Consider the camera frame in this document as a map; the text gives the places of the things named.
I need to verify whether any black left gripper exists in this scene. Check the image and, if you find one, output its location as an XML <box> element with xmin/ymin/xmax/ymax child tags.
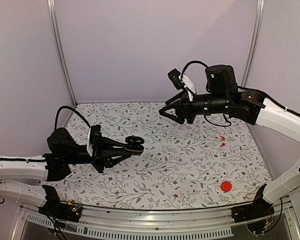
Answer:
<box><xmin>63</xmin><ymin>134</ymin><xmax>132</xmax><ymax>174</ymax></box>

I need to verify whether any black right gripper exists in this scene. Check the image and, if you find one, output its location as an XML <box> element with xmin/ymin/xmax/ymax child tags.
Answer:
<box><xmin>158</xmin><ymin>89</ymin><xmax>230</xmax><ymax>124</ymax></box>

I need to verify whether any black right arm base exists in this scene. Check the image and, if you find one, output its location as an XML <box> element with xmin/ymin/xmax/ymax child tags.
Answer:
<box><xmin>231</xmin><ymin>184</ymin><xmax>275</xmax><ymax>223</ymax></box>

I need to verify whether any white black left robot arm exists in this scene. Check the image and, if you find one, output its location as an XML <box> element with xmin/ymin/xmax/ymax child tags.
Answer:
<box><xmin>0</xmin><ymin>125</ymin><xmax>144</xmax><ymax>217</ymax></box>

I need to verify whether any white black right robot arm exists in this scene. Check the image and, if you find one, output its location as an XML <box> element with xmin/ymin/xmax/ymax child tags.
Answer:
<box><xmin>159</xmin><ymin>64</ymin><xmax>300</xmax><ymax>218</ymax></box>

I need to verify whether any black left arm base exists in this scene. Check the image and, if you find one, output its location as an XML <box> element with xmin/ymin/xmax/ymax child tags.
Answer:
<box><xmin>38</xmin><ymin>185</ymin><xmax>83</xmax><ymax>223</ymax></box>

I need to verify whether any floral patterned table mat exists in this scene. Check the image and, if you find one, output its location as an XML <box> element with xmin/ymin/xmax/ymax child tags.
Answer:
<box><xmin>52</xmin><ymin>102</ymin><xmax>272</xmax><ymax>210</ymax></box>

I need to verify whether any red round bottle cap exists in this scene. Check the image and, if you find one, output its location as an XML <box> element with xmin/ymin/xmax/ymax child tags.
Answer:
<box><xmin>220</xmin><ymin>181</ymin><xmax>233</xmax><ymax>193</ymax></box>

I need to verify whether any white left camera bracket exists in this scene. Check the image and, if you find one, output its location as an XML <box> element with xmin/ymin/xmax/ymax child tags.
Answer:
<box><xmin>86</xmin><ymin>127</ymin><xmax>93</xmax><ymax>157</ymax></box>

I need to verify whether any white camera bracket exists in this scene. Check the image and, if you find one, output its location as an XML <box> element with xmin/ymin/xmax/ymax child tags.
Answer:
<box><xmin>179</xmin><ymin>73</ymin><xmax>197</xmax><ymax>102</ymax></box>
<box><xmin>86</xmin><ymin>127</ymin><xmax>93</xmax><ymax>157</ymax></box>

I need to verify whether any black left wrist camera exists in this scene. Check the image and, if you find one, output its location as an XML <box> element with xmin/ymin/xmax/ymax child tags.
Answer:
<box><xmin>91</xmin><ymin>124</ymin><xmax>103</xmax><ymax>148</ymax></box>

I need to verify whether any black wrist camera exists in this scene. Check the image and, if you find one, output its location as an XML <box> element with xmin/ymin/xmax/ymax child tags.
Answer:
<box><xmin>91</xmin><ymin>124</ymin><xmax>103</xmax><ymax>148</ymax></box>
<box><xmin>167</xmin><ymin>68</ymin><xmax>184</xmax><ymax>90</ymax></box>

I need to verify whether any white right camera bracket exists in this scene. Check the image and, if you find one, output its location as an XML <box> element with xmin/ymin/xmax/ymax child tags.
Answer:
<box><xmin>179</xmin><ymin>73</ymin><xmax>197</xmax><ymax>102</ymax></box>

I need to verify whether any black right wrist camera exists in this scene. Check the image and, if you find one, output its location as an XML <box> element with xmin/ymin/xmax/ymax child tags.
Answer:
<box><xmin>167</xmin><ymin>68</ymin><xmax>184</xmax><ymax>90</ymax></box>

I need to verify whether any black braided right cable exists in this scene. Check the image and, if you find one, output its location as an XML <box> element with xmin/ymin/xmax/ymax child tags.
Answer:
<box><xmin>180</xmin><ymin>59</ymin><xmax>209</xmax><ymax>76</ymax></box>

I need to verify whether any black braided cable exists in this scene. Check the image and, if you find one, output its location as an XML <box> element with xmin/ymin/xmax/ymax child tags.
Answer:
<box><xmin>55</xmin><ymin>105</ymin><xmax>93</xmax><ymax>131</ymax></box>
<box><xmin>180</xmin><ymin>59</ymin><xmax>209</xmax><ymax>76</ymax></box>

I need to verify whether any black braided left cable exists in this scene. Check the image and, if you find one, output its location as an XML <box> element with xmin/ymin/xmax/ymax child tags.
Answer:
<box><xmin>55</xmin><ymin>105</ymin><xmax>93</xmax><ymax>131</ymax></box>

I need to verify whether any aluminium front rail frame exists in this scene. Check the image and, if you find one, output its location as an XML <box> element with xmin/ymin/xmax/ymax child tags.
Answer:
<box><xmin>11</xmin><ymin>197</ymin><xmax>300</xmax><ymax>240</ymax></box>

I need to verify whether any aluminium back right post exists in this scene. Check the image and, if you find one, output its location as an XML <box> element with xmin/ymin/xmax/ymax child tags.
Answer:
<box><xmin>241</xmin><ymin>0</ymin><xmax>265</xmax><ymax>87</ymax></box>

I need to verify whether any aluminium post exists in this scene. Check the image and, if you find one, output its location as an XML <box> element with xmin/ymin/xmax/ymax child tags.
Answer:
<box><xmin>46</xmin><ymin>0</ymin><xmax>78</xmax><ymax>106</ymax></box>
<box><xmin>241</xmin><ymin>0</ymin><xmax>265</xmax><ymax>87</ymax></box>

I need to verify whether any aluminium back left post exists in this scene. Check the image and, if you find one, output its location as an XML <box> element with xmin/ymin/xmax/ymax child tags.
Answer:
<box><xmin>46</xmin><ymin>0</ymin><xmax>78</xmax><ymax>106</ymax></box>

